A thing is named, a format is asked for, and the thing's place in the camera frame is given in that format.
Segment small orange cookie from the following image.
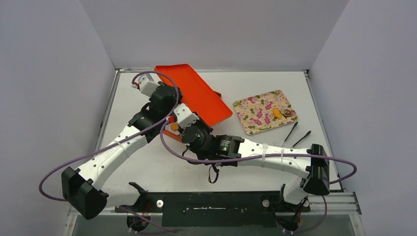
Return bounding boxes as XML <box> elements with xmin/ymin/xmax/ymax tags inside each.
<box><xmin>170</xmin><ymin>123</ymin><xmax>179</xmax><ymax>131</ymax></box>

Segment orange tin lid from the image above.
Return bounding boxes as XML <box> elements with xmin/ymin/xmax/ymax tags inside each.
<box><xmin>154</xmin><ymin>64</ymin><xmax>233</xmax><ymax>126</ymax></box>

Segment orange cookie tin box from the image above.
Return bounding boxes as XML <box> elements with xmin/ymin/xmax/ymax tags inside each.
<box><xmin>163</xmin><ymin>91</ymin><xmax>222</xmax><ymax>143</ymax></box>

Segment floral tray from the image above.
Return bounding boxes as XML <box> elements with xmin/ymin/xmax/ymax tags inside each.
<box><xmin>233</xmin><ymin>90</ymin><xmax>299</xmax><ymax>135</ymax></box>

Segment metal tongs with black tips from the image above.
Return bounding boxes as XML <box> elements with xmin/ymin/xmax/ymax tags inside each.
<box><xmin>281</xmin><ymin>121</ymin><xmax>312</xmax><ymax>148</ymax></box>

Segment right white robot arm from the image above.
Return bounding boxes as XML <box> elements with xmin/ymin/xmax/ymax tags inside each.
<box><xmin>175</xmin><ymin>112</ymin><xmax>330</xmax><ymax>210</ymax></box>

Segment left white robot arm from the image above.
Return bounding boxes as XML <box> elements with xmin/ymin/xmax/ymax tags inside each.
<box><xmin>61</xmin><ymin>82</ymin><xmax>182</xmax><ymax>220</ymax></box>

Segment yellow fish cookie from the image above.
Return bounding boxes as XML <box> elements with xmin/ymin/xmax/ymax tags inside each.
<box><xmin>272</xmin><ymin>108</ymin><xmax>284</xmax><ymax>120</ymax></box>

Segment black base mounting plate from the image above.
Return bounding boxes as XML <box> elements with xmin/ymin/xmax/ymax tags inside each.
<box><xmin>125</xmin><ymin>191</ymin><xmax>310</xmax><ymax>228</ymax></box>

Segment chocolate heart cookie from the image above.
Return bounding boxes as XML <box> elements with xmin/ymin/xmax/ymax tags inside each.
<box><xmin>283</xmin><ymin>109</ymin><xmax>293</xmax><ymax>118</ymax></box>

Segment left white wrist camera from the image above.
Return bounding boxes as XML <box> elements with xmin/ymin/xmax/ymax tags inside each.
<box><xmin>131</xmin><ymin>74</ymin><xmax>160</xmax><ymax>97</ymax></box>

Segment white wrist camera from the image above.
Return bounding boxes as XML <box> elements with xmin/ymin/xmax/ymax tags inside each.
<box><xmin>174</xmin><ymin>103</ymin><xmax>200</xmax><ymax>129</ymax></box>
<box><xmin>131</xmin><ymin>74</ymin><xmax>160</xmax><ymax>97</ymax></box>

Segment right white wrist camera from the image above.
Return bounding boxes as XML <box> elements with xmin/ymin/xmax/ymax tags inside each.
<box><xmin>174</xmin><ymin>103</ymin><xmax>200</xmax><ymax>129</ymax></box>

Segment aluminium frame rail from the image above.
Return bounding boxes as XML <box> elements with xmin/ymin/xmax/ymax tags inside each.
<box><xmin>116</xmin><ymin>66</ymin><xmax>309</xmax><ymax>73</ymax></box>

